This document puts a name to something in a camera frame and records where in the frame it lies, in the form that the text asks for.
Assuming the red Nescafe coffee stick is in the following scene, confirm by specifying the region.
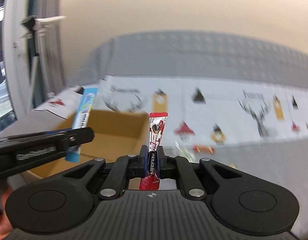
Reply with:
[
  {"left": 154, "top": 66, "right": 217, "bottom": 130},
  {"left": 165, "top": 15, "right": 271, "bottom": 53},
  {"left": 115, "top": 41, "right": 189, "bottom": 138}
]
[{"left": 139, "top": 112, "right": 168, "bottom": 191}]

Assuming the blue long snack stick packet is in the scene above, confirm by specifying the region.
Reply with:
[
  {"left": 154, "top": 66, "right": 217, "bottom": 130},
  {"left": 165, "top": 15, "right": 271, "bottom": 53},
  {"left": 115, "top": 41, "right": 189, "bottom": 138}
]
[{"left": 65, "top": 88, "right": 98, "bottom": 163}]

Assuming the person's left hand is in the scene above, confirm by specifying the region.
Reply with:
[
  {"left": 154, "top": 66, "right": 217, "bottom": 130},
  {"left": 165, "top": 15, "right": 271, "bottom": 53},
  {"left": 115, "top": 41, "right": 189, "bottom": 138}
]
[{"left": 0, "top": 188, "right": 13, "bottom": 239}]

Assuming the clear bag of colourful candies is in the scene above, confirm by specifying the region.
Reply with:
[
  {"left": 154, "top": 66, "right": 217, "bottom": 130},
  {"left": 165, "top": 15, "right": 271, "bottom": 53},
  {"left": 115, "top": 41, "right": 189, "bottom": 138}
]
[{"left": 174, "top": 142, "right": 197, "bottom": 163}]

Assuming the brown cardboard box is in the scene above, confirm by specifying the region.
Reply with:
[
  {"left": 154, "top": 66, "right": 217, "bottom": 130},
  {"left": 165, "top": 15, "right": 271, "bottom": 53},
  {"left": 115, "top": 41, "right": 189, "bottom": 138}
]
[{"left": 21, "top": 110, "right": 149, "bottom": 183}]

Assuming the red orange wrapped candy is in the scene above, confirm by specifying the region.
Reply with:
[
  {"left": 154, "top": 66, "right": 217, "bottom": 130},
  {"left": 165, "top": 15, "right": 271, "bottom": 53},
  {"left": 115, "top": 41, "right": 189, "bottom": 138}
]
[{"left": 193, "top": 145, "right": 215, "bottom": 154}]

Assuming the printed lamp deer sofa cover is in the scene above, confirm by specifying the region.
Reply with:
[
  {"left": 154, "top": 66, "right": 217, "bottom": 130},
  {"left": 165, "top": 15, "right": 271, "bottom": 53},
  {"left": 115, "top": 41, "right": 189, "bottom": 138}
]
[{"left": 33, "top": 74, "right": 308, "bottom": 147}]

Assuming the black white stand pole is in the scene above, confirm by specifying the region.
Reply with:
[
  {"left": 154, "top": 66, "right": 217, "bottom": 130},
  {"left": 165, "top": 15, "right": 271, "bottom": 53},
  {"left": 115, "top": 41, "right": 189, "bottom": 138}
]
[{"left": 20, "top": 15, "right": 66, "bottom": 113}]

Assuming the grey curtain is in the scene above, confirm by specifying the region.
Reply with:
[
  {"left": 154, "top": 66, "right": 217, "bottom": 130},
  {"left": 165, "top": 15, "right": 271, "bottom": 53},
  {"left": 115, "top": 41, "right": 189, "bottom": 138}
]
[{"left": 37, "top": 0, "right": 66, "bottom": 95}]

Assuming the white window frame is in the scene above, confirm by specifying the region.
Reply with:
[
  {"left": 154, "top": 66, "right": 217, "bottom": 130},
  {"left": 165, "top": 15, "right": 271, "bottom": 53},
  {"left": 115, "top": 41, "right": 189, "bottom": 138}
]
[{"left": 0, "top": 0, "right": 62, "bottom": 136}]

